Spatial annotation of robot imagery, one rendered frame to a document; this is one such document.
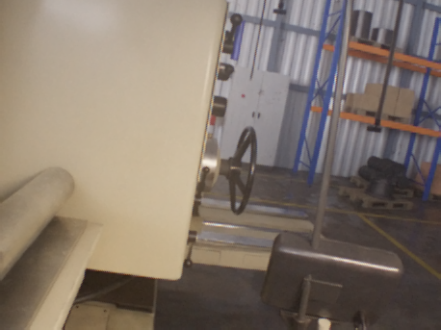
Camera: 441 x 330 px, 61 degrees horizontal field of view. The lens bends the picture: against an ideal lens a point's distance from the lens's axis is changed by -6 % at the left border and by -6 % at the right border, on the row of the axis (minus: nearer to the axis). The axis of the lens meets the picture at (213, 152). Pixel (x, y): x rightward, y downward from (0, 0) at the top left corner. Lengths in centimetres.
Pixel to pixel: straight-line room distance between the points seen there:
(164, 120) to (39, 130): 33
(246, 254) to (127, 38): 167
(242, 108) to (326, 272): 757
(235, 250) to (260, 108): 638
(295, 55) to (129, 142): 846
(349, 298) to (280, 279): 19
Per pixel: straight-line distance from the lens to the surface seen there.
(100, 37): 107
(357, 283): 109
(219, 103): 132
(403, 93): 905
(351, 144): 1004
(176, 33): 106
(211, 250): 238
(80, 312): 181
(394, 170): 927
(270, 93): 861
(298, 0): 955
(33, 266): 87
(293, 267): 105
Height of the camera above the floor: 164
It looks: 10 degrees down
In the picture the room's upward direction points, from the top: 10 degrees clockwise
